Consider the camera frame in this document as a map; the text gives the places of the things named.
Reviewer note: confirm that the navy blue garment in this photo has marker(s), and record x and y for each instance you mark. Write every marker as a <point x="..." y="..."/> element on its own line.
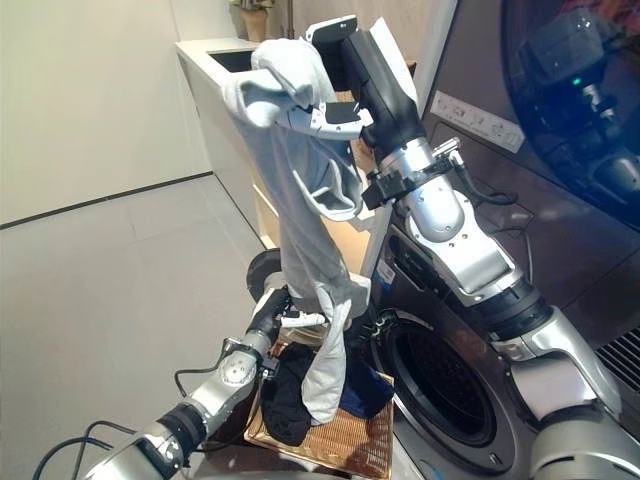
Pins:
<point x="367" y="390"/>

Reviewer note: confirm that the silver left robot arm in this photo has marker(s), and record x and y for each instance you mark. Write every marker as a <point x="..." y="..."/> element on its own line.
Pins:
<point x="225" y="385"/>

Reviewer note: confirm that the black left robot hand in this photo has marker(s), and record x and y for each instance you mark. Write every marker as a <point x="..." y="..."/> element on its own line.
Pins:
<point x="272" y="310"/>

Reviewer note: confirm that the black sink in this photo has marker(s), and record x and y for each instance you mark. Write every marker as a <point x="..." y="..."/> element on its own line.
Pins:
<point x="230" y="59"/>

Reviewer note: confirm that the brown wicker laundry tray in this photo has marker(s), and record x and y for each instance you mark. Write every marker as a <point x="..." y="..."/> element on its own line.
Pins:
<point x="345" y="440"/>

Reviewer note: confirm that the light grey garment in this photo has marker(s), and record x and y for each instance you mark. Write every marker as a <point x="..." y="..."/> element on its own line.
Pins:
<point x="305" y="200"/>

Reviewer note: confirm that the round washing machine door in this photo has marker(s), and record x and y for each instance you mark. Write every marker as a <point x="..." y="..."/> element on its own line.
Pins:
<point x="262" y="275"/>

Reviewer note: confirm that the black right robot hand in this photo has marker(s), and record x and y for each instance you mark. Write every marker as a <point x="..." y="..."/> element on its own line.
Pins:
<point x="385" y="95"/>

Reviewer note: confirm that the black vent grille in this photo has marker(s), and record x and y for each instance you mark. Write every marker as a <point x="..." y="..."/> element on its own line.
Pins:
<point x="620" y="357"/>

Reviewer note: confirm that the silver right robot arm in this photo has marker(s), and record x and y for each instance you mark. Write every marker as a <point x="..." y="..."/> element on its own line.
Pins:
<point x="465" y="240"/>

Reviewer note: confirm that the dark faucet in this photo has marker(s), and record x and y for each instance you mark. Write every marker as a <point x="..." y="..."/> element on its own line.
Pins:
<point x="291" y="17"/>

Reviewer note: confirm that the blue barcode sticker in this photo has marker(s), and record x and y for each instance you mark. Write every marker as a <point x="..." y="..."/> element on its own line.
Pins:
<point x="386" y="274"/>

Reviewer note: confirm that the white instruction sticker strip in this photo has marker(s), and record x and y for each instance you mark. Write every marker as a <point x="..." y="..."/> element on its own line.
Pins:
<point x="475" y="120"/>

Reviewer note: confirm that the black garment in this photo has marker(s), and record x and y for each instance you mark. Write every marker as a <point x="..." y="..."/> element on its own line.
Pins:
<point x="287" y="405"/>

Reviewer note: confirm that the white counter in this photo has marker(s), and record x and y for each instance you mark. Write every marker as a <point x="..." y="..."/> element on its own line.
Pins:
<point x="210" y="105"/>

